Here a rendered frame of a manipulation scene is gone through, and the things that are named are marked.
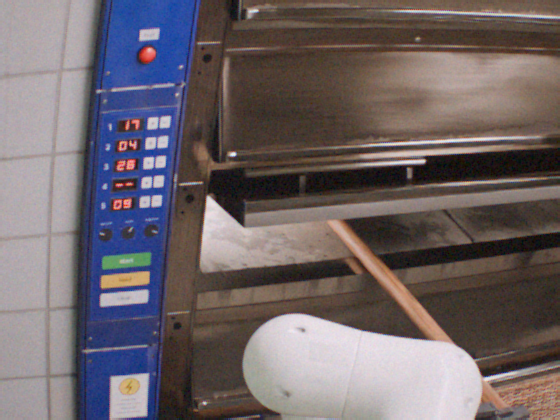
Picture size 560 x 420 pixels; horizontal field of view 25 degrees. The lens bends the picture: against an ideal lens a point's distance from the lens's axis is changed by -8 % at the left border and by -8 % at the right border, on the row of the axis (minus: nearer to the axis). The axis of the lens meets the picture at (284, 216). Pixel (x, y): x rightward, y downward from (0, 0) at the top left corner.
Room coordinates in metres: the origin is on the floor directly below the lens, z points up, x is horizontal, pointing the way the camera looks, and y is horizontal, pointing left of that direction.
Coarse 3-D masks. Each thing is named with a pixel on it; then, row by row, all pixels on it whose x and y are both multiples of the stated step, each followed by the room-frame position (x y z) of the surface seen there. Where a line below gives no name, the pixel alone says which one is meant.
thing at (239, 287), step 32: (384, 256) 2.20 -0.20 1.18; (416, 256) 2.22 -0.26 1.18; (448, 256) 2.24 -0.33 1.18; (480, 256) 2.25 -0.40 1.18; (512, 256) 2.29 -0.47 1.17; (544, 256) 2.33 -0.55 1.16; (224, 288) 2.01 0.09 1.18; (256, 288) 2.03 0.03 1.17; (288, 288) 2.06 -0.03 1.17; (320, 288) 2.09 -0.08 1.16; (352, 288) 2.12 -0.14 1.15
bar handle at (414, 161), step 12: (264, 168) 1.92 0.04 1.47; (276, 168) 1.93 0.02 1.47; (288, 168) 1.94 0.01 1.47; (300, 168) 1.95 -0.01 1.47; (312, 168) 1.96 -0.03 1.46; (324, 168) 1.96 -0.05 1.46; (336, 168) 1.97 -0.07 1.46; (348, 168) 1.98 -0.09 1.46; (360, 168) 1.99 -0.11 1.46; (372, 168) 2.00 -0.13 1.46; (396, 168) 2.03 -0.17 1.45; (408, 168) 2.04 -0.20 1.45; (300, 180) 1.94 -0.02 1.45; (408, 180) 2.03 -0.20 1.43; (300, 192) 1.94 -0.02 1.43
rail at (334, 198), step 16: (528, 176) 2.12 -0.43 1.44; (544, 176) 2.13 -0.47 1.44; (336, 192) 1.94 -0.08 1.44; (352, 192) 1.95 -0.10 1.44; (368, 192) 1.96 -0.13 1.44; (384, 192) 1.97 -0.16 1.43; (400, 192) 1.98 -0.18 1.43; (416, 192) 2.00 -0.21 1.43; (432, 192) 2.01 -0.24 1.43; (448, 192) 2.02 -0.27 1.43; (464, 192) 2.04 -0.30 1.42; (480, 192) 2.06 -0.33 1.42; (256, 208) 1.86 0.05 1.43; (272, 208) 1.88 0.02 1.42; (288, 208) 1.89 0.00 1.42
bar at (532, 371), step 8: (552, 360) 1.91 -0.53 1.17; (512, 368) 1.88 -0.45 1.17; (520, 368) 1.88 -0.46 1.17; (528, 368) 1.88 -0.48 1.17; (536, 368) 1.89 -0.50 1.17; (544, 368) 1.89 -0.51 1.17; (552, 368) 1.90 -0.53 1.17; (488, 376) 1.84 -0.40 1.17; (496, 376) 1.85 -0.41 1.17; (504, 376) 1.85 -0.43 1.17; (512, 376) 1.86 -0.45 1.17; (520, 376) 1.86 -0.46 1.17; (528, 376) 1.87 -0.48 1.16; (536, 376) 1.88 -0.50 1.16; (496, 384) 1.84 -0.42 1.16; (504, 384) 1.85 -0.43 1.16; (264, 416) 1.65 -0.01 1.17; (272, 416) 1.65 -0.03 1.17; (280, 416) 1.66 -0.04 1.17
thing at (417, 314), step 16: (336, 224) 2.25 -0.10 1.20; (352, 240) 2.20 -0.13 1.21; (368, 256) 2.14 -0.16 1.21; (384, 272) 2.09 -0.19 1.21; (384, 288) 2.07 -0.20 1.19; (400, 288) 2.04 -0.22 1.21; (400, 304) 2.01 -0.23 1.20; (416, 304) 1.99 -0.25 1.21; (416, 320) 1.96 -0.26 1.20; (432, 320) 1.95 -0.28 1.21; (432, 336) 1.91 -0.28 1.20; (496, 400) 1.72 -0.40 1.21
